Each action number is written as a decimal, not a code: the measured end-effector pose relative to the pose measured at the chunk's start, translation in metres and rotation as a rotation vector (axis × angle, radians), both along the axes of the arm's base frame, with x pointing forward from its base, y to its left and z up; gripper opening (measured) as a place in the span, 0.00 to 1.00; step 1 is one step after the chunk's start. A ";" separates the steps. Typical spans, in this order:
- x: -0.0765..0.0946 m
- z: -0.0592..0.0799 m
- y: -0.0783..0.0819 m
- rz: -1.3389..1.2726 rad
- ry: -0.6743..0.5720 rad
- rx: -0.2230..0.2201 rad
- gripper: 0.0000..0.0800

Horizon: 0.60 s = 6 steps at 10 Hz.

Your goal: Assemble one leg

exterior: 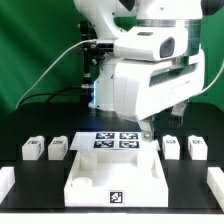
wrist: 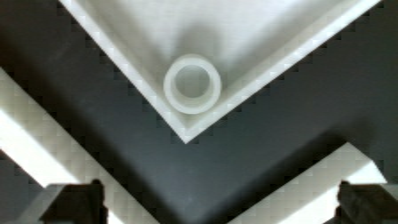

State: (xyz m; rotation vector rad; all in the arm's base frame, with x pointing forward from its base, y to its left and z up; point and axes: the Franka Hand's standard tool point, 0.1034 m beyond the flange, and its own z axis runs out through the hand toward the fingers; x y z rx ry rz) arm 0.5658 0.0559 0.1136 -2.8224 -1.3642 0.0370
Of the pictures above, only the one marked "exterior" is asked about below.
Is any white obstacle right bracket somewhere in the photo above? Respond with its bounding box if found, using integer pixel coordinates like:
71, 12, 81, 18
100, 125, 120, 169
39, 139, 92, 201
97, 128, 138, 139
207, 167, 224, 206

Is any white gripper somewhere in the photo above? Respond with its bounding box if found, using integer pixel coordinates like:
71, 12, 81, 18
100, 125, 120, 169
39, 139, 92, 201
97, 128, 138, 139
114, 53, 205, 141

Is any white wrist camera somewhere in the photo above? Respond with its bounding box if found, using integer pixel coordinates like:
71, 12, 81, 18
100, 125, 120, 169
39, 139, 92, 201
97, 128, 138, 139
113, 26, 188, 61

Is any black cable on table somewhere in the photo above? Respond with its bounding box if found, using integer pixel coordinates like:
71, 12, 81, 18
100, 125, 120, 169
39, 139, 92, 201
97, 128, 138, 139
19, 85, 88, 108

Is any white sheet with markers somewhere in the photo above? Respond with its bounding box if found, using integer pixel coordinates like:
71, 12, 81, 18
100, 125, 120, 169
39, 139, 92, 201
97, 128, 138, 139
70, 132, 160, 151

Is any white camera cable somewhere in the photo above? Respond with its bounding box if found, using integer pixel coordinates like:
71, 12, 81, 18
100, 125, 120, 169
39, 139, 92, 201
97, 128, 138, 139
14, 39, 98, 110

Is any white obstacle left bracket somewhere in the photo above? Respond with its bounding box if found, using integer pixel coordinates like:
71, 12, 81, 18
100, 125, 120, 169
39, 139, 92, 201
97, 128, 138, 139
0, 167, 15, 204

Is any black camera on stand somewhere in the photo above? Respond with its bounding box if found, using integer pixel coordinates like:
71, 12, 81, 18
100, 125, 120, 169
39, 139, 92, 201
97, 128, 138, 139
78, 20, 113, 85

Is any white obstacle bracket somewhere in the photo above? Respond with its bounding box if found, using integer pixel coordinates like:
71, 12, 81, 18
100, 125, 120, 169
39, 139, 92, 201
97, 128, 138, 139
0, 167, 15, 204
207, 167, 224, 206

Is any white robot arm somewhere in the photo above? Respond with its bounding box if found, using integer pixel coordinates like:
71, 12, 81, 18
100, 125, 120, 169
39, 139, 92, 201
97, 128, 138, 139
73, 0, 224, 141

